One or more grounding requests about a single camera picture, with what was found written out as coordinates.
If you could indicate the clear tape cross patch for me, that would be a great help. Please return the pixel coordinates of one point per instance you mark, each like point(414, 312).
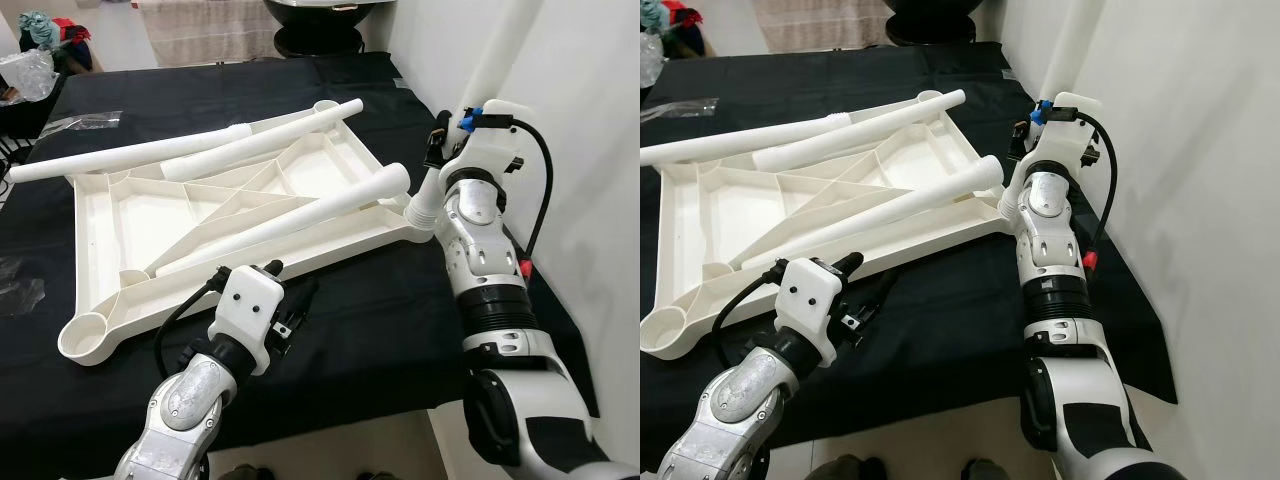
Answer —
point(20, 290)

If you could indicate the grey robot left foot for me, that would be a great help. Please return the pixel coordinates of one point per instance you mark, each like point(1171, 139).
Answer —
point(242, 473)
point(848, 468)

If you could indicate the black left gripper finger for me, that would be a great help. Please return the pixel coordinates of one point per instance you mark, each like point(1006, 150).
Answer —
point(852, 262)
point(272, 268)
point(303, 300)
point(882, 292)

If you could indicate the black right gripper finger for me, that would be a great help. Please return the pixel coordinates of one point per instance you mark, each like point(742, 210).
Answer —
point(1020, 142)
point(438, 145)

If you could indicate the grey robot foot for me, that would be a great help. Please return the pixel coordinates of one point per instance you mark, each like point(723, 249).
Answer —
point(378, 475)
point(242, 473)
point(848, 468)
point(990, 470)

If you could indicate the white plastic table top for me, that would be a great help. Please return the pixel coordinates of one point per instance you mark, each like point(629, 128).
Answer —
point(700, 220)
point(140, 220)

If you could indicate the crumpled clear plastic bag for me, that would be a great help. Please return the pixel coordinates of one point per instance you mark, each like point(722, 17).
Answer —
point(25, 72)
point(650, 55)

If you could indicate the beige striped cloth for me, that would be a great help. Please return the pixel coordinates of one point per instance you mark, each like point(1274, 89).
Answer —
point(200, 30)
point(820, 25)

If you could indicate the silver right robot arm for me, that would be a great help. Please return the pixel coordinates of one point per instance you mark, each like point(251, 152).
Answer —
point(480, 250)
point(1050, 250)

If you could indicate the red and teal clothes pile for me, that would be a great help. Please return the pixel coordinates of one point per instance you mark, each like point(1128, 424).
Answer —
point(45, 28)
point(680, 15)

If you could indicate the black table cloth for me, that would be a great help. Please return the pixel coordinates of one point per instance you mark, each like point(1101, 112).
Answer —
point(950, 300)
point(400, 300)

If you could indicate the grey robot right foot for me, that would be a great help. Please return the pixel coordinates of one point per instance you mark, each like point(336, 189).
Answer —
point(990, 470)
point(378, 475)

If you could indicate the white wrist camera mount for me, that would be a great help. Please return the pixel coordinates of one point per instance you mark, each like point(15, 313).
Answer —
point(250, 305)
point(810, 300)
point(490, 150)
point(1055, 140)

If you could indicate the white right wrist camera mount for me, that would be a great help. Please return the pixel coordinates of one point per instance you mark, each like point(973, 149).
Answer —
point(1055, 140)
point(490, 150)

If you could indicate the flat clear plastic bag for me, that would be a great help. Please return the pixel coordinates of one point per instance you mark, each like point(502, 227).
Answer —
point(90, 120)
point(690, 107)

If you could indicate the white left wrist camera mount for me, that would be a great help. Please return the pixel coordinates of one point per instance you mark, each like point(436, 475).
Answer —
point(250, 305)
point(810, 300)

